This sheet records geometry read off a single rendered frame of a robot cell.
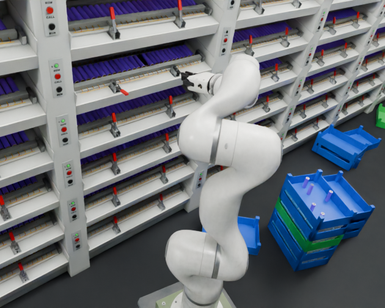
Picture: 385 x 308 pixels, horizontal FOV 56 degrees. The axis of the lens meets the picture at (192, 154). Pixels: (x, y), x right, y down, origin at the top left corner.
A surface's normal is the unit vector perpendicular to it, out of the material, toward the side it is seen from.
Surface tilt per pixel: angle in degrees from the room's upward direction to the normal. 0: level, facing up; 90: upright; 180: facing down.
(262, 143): 40
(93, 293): 0
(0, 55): 17
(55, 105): 90
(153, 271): 0
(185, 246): 29
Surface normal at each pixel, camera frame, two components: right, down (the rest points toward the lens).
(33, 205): 0.30, -0.59
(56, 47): 0.64, 0.54
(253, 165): -0.19, 0.62
